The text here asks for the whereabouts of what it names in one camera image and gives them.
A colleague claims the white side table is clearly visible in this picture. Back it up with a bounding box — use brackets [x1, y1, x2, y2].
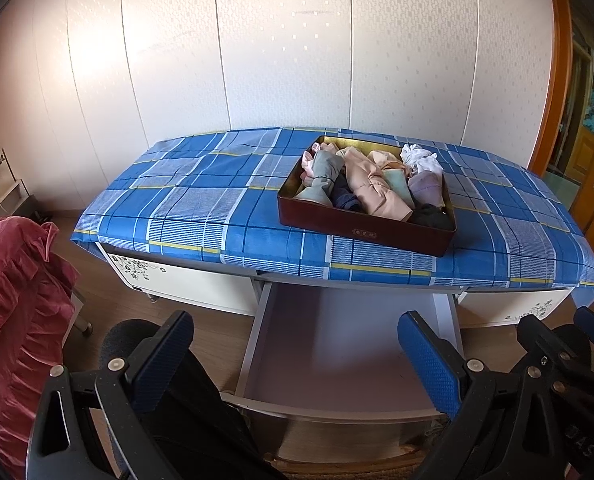
[0, 149, 40, 223]

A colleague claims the dark red tin box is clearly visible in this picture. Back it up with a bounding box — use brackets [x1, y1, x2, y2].
[277, 135, 458, 258]

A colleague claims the small pink cloth bundle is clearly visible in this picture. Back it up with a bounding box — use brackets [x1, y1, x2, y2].
[299, 142, 322, 186]

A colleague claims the blue plaid cloth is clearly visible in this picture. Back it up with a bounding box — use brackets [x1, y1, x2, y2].
[72, 127, 594, 291]

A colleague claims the red ruffled blanket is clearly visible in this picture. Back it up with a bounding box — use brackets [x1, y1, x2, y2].
[0, 212, 80, 480]

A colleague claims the lavender cloth bundle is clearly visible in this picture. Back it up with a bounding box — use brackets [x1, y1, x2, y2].
[408, 170, 446, 209]

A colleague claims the black knitted bundle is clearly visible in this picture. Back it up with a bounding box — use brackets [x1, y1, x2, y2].
[412, 203, 455, 231]

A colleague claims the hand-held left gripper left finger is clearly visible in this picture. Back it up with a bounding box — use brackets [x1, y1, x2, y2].
[25, 310, 195, 480]

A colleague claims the dark fabric chair seat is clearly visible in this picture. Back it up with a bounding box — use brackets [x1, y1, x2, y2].
[99, 319, 168, 361]

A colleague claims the navy cloth bundle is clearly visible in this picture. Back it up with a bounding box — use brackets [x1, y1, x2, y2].
[331, 175, 365, 212]

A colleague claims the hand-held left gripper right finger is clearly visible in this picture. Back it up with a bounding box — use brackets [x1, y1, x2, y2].
[397, 310, 568, 480]

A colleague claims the metal furniture leg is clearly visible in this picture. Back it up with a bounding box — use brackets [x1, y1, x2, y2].
[72, 287, 95, 336]

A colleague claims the white cabinet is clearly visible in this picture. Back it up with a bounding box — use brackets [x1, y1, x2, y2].
[94, 242, 578, 331]

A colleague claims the wooden door frame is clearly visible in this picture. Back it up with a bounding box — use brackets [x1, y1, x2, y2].
[529, 0, 575, 173]

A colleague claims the pale green cloth bundle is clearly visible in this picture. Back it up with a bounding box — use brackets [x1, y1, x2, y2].
[382, 167, 412, 208]

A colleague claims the peach cloth bundle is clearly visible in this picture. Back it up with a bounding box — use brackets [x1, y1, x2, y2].
[344, 149, 412, 222]

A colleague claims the grey-blue and beige bundle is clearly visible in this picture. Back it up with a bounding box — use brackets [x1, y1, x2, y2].
[294, 150, 345, 207]

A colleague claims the white drawer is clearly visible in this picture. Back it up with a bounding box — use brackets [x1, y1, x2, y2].
[234, 280, 465, 463]

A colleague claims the white cloth bundle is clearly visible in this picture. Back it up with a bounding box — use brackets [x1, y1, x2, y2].
[401, 143, 445, 176]

